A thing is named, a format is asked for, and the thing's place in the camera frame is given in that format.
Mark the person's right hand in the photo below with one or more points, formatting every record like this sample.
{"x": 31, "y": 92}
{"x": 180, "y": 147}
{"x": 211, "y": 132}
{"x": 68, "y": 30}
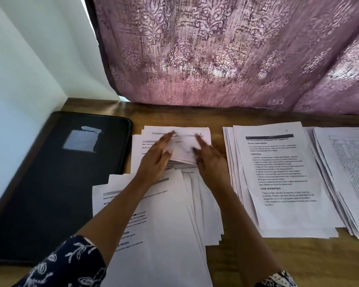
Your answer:
{"x": 212, "y": 167}

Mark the person's left hand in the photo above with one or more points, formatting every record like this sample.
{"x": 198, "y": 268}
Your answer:
{"x": 154, "y": 161}

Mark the grey-header text paper pile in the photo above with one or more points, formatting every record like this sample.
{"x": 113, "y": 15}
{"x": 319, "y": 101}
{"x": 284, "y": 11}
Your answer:
{"x": 209, "y": 218}

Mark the dark-header text paper pile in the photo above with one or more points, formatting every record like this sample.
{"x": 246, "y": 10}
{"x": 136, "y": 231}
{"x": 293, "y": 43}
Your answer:
{"x": 287, "y": 176}

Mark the stack of printed papers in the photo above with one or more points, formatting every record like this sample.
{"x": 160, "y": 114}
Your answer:
{"x": 161, "y": 242}

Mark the black folder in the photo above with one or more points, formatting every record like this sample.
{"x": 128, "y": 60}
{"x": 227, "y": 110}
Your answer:
{"x": 54, "y": 188}

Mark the table-print paper pile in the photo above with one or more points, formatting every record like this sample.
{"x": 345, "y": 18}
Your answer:
{"x": 347, "y": 176}

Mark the person's right forearm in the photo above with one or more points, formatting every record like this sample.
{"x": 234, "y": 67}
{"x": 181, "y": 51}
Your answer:
{"x": 248, "y": 236}

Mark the person's left forearm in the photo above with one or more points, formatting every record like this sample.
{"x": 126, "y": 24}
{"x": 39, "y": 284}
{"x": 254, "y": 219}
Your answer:
{"x": 116, "y": 215}

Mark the pink patterned curtain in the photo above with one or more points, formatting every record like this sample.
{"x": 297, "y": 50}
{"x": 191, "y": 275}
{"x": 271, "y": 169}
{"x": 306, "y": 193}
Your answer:
{"x": 239, "y": 50}

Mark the white curtain lining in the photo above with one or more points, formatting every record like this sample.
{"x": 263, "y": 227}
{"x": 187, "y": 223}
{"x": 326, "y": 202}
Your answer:
{"x": 48, "y": 44}

